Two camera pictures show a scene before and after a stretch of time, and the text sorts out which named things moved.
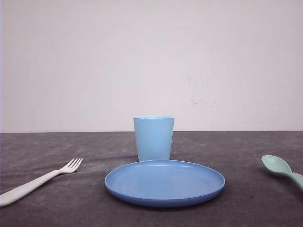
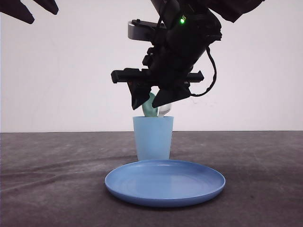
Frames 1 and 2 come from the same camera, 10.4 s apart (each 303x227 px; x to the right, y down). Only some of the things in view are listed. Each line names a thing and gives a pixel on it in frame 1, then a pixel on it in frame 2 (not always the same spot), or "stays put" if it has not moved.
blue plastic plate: (164, 184) stays put
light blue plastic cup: (154, 136) stays put
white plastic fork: (12, 196) → (162, 110)
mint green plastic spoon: (280, 167) → (147, 108)
